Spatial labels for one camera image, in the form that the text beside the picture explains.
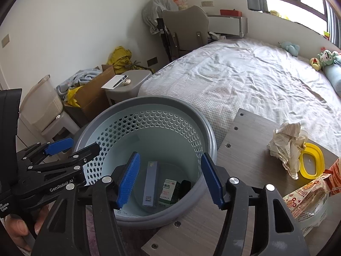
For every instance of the cardboard box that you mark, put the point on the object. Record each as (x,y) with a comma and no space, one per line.
(85,102)

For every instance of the yellow bag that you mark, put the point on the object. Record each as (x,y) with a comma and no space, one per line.
(120,60)

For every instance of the grey desk drawer unit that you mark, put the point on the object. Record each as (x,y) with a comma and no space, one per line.
(233,26)

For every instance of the green white medicine box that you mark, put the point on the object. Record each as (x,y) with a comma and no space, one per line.
(168,193)

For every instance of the translucent plastic storage bin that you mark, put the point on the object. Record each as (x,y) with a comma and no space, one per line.
(41,105)

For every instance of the grey plastic stool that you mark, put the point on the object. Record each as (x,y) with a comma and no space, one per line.
(129,88)

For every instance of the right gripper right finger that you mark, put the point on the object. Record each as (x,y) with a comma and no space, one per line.
(216,178)

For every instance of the light blue plastic pouch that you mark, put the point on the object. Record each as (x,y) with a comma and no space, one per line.
(312,218)

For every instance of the purple rabbit cartoon box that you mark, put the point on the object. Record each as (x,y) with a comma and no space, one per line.
(151,184)

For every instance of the green plush toy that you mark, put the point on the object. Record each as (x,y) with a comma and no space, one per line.
(327,57)

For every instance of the grey perforated trash basket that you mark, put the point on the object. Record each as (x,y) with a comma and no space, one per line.
(169,135)

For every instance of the crumpled white paper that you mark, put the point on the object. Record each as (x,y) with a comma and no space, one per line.
(287,143)

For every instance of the grey clothing on chair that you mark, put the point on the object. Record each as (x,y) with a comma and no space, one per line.
(153,11)

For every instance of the light blue plush toy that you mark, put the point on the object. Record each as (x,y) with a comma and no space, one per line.
(291,48)

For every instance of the white notebook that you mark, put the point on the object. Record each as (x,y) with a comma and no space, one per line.
(114,82)

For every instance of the bed with white sheet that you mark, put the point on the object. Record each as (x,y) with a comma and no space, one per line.
(225,76)

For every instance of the red box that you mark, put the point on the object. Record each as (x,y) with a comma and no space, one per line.
(231,13)

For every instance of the yellow red plush toy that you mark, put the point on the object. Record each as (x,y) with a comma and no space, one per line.
(315,63)

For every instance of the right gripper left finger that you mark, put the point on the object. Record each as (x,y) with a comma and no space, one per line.
(127,178)

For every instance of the light blue blanket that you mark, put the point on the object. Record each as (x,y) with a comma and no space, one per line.
(80,78)

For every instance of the grey chair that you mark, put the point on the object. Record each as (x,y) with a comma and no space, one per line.
(183,31)

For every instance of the red white paper cup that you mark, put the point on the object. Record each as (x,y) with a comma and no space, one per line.
(334,180)

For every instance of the person's left hand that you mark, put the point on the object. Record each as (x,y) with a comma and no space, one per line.
(17,229)

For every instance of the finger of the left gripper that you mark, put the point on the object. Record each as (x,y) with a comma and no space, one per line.
(59,146)
(79,158)

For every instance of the red beige snack wrapper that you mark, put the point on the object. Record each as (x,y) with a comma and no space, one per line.
(299,200)

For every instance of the yellow plastic lid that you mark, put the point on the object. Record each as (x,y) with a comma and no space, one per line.
(311,161)

